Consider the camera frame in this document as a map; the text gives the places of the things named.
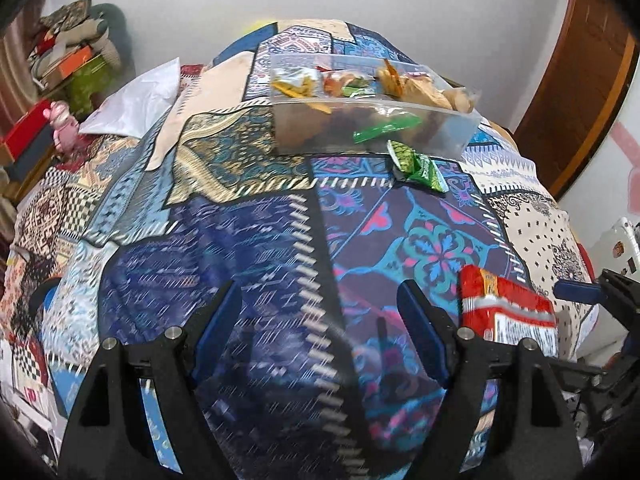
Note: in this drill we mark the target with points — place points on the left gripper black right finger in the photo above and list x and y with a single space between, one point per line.
531 436

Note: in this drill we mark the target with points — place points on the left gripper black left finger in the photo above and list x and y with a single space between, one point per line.
107 435

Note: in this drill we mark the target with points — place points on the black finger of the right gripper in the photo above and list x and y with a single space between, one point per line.
582 293

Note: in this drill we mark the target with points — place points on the red snack bag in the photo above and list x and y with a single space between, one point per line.
502 311

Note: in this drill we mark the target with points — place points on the green pea snack bag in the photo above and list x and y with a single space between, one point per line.
410 166

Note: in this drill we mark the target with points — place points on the tan cracker snack pack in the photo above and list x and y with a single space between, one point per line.
421 90

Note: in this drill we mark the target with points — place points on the green top cookie bag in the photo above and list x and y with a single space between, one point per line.
389 78

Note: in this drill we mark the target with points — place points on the yellow rice puff pack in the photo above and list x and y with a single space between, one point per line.
347 84

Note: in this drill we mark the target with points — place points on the white device with stickers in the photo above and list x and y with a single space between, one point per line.
617 250

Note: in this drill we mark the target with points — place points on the blue patchwork bed quilt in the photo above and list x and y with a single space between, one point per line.
319 379

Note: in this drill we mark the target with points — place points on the brown wooden door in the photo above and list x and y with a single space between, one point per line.
582 90

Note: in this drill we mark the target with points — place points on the pink plush toy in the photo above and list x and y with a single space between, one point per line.
64 125

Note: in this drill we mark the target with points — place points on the red gift box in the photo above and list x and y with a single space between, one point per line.
15 142

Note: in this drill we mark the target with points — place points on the clear plastic storage bin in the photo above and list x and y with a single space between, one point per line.
307 123

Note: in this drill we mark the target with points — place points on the white pillow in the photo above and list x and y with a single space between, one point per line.
138 105

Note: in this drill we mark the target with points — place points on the green storage box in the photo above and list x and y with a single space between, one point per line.
86 88

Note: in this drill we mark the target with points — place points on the orange flat box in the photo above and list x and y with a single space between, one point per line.
63 68

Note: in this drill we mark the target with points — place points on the grey plush cushion pile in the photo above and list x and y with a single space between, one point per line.
102 27

